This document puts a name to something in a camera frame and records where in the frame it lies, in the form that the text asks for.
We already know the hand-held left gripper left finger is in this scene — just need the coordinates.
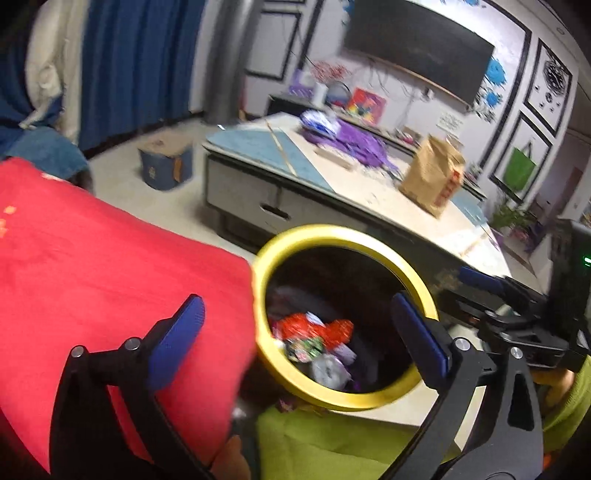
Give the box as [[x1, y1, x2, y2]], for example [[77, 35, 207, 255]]
[[48, 294, 218, 480]]

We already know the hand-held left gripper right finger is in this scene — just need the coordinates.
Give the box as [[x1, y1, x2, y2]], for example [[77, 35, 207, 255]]
[[383, 292, 544, 480]]

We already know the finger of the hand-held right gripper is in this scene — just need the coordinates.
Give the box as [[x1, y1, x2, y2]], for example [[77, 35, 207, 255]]
[[438, 294, 509, 327], [457, 265, 549, 308]]

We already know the yellow rimmed trash can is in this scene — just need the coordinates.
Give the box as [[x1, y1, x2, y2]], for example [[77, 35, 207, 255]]
[[252, 224, 439, 413]]

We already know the red plastic bag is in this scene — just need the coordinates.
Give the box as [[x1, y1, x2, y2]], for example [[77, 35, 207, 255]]
[[277, 314, 354, 347]]

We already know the person's right forearm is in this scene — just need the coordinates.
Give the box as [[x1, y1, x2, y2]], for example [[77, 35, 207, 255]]
[[531, 364, 591, 455]]

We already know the green potted plant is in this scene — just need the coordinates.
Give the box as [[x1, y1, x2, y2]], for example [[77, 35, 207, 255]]
[[489, 198, 541, 241]]

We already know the clear plastic bag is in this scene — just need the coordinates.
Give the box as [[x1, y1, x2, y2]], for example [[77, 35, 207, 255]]
[[310, 353, 352, 388]]

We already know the red floral blanket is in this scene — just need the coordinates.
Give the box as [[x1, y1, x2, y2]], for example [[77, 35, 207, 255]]
[[0, 157, 259, 476]]

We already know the brown paper bag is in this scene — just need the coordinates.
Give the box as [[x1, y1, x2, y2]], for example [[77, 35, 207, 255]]
[[399, 134, 466, 217]]

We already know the green bag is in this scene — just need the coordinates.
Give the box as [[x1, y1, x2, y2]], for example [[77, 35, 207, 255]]
[[503, 148, 539, 190]]

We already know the white and blue coffee table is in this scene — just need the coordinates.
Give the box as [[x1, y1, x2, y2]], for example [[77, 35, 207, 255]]
[[203, 112, 513, 296]]

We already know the white paper note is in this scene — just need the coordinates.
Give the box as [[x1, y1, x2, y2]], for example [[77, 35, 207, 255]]
[[436, 111, 465, 136]]

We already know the blue storage box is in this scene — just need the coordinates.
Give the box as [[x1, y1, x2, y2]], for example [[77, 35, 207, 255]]
[[139, 138, 194, 191]]

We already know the purple backpack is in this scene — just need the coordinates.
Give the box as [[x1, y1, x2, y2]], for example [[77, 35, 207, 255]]
[[305, 117, 398, 169]]

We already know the black white framed picture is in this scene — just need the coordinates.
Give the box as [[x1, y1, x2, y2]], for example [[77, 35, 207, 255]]
[[524, 39, 578, 137]]

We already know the colourful painting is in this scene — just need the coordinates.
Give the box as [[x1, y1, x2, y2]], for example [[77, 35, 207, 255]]
[[348, 88, 386, 125]]

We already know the white tissue pack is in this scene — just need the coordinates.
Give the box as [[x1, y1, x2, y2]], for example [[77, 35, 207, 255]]
[[299, 110, 340, 134]]

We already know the round sand art ornament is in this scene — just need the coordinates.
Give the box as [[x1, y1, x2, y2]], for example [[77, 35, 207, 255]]
[[327, 80, 352, 109]]

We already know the blue sofa cover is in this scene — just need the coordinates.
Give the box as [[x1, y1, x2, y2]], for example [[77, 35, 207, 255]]
[[0, 124, 93, 190]]

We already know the purple box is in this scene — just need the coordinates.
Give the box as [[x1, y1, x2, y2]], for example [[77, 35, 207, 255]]
[[290, 69, 315, 95]]

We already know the blue curtain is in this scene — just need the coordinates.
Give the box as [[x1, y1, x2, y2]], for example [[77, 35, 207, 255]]
[[0, 41, 63, 144], [78, 0, 206, 153]]

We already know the silver tower air conditioner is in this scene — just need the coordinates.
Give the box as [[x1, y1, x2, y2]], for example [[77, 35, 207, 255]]
[[203, 0, 252, 125]]

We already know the beige curtain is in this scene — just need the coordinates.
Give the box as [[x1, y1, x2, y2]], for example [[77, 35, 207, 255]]
[[25, 0, 84, 144]]

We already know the blue flower wall decal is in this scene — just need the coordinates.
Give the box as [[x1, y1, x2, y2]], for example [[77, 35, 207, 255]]
[[471, 55, 509, 123]]

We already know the black wall television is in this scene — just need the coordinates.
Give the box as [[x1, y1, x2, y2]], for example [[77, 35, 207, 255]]
[[342, 0, 496, 106]]

